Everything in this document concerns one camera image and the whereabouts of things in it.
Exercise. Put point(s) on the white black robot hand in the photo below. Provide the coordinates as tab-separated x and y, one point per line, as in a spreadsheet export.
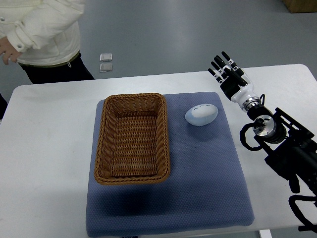
236	85

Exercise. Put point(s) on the blue white egg toy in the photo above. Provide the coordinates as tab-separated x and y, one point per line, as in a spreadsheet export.
201	115

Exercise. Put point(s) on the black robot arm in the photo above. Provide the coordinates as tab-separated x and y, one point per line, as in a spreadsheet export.
291	151

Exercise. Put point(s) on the brown wicker basket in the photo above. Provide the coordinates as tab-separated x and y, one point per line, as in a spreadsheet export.
133	145

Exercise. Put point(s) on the person's bare hand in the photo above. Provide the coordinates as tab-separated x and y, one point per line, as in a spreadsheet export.
8	52

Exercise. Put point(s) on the brown cardboard box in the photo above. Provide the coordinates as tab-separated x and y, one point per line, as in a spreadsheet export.
301	6

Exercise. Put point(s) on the blue quilted mat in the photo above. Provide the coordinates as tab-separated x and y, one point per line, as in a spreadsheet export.
206	188

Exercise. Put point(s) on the upper metal floor plate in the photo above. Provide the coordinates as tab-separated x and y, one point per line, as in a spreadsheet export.
105	57

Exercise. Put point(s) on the metal floor plate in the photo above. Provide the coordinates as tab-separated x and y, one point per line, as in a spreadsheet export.
105	57
106	67

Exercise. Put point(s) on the lower metal floor plate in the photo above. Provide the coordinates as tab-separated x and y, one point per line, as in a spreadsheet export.
106	67

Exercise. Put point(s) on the person in white jacket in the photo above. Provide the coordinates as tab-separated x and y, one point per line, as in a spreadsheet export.
47	34

